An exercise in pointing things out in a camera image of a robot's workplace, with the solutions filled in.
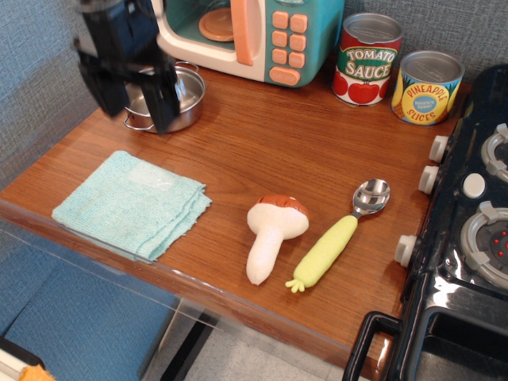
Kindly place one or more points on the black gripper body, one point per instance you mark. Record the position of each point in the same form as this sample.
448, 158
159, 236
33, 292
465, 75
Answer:
121, 37

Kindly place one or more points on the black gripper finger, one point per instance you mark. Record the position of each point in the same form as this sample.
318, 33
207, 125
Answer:
158, 86
106, 82

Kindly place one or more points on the plush white brown mushroom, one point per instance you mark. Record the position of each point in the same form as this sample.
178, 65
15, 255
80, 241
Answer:
274, 218

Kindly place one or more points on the metal pot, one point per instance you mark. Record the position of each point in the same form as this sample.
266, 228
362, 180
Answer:
190, 88

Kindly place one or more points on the light blue folded cloth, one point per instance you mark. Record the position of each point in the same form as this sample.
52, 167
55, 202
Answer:
132, 207

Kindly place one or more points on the teal toy microwave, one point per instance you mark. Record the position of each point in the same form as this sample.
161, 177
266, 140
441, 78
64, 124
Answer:
279, 42

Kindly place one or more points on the tomato sauce can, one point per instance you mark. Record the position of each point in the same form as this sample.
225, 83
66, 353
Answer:
367, 52

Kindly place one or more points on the pineapple slices can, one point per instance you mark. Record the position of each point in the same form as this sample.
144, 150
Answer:
426, 87

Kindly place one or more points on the orange fuzzy object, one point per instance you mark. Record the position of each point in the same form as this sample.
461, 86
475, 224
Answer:
35, 373

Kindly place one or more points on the black toy stove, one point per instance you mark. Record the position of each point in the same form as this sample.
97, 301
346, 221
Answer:
453, 324

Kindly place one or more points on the spoon with green handle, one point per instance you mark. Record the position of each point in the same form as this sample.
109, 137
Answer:
369, 198

